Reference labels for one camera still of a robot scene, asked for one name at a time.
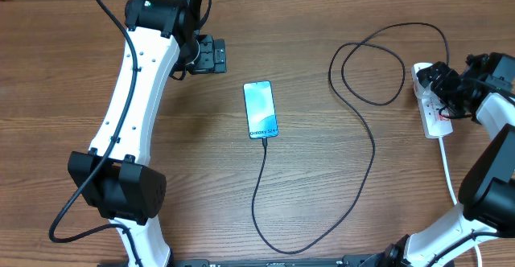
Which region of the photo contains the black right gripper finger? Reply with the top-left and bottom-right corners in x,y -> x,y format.
418,61 -> 459,88
430,76 -> 461,102

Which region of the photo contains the black charger cable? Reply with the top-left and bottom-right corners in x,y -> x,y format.
251,22 -> 451,256

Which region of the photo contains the smartphone with light screen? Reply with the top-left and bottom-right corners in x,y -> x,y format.
243,80 -> 278,139

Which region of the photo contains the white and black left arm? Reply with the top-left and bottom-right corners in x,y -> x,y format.
68,0 -> 227,266

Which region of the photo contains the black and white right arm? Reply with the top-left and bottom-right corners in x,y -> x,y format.
362,52 -> 514,266

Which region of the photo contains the white charger adapter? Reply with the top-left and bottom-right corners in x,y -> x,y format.
411,62 -> 432,100

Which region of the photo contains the white power strip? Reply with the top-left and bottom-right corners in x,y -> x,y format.
417,94 -> 453,139

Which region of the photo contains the white power strip cord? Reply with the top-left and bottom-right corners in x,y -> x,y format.
437,136 -> 484,267

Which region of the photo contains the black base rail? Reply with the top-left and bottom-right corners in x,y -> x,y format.
165,253 -> 384,267

